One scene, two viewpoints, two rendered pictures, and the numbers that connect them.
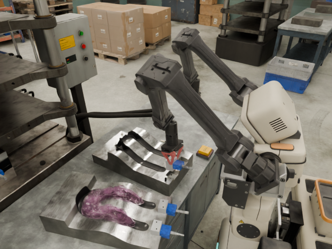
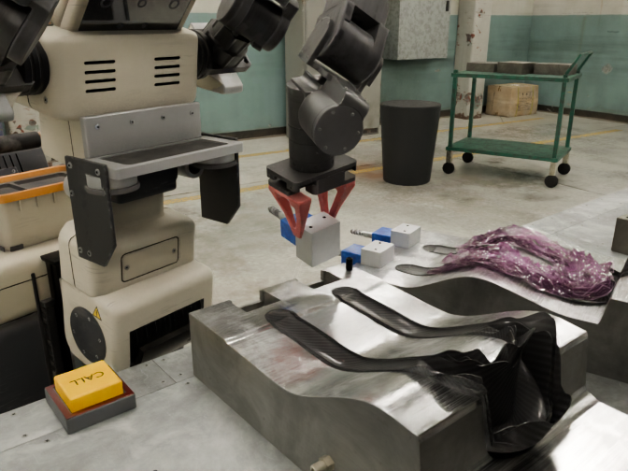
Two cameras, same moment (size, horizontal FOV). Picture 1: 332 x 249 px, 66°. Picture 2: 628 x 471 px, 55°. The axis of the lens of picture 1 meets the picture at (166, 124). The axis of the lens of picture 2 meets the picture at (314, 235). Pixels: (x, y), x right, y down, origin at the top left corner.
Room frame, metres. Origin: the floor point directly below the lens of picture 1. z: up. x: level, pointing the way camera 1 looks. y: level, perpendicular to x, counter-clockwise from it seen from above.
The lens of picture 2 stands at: (1.63, 0.22, 1.23)
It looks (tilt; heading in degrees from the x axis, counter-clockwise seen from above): 20 degrees down; 199
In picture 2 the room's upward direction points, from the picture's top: straight up
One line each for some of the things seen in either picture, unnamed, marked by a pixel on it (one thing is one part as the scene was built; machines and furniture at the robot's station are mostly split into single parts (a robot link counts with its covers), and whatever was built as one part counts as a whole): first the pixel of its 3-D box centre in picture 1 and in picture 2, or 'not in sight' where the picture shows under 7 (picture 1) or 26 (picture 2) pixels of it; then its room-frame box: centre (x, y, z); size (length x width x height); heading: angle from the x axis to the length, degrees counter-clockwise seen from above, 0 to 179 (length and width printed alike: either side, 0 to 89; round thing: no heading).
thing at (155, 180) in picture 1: (141, 154); (408, 378); (1.07, 0.14, 0.87); 0.50 x 0.26 x 0.14; 59
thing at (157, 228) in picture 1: (168, 231); (381, 237); (0.61, 0.00, 0.86); 0.13 x 0.05 x 0.05; 76
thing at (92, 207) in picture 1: (110, 202); (523, 254); (0.73, 0.24, 0.90); 0.26 x 0.18 x 0.08; 76
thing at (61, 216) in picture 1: (110, 209); (524, 278); (0.72, 0.25, 0.86); 0.50 x 0.26 x 0.11; 76
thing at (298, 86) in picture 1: (287, 78); not in sight; (3.74, -1.92, 0.11); 0.61 x 0.41 x 0.22; 52
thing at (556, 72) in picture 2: not in sight; (514, 114); (-3.61, 0.13, 0.50); 0.98 x 0.55 x 1.01; 77
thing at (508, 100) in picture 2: not in sight; (511, 99); (-7.28, 0.01, 0.20); 0.63 x 0.44 x 0.40; 142
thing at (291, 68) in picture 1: (290, 68); not in sight; (3.74, -1.92, 0.28); 0.61 x 0.41 x 0.15; 52
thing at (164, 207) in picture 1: (173, 210); (352, 255); (0.72, -0.03, 0.86); 0.13 x 0.05 x 0.05; 76
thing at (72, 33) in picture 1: (83, 121); not in sight; (1.62, 0.62, 0.74); 0.31 x 0.22 x 1.47; 149
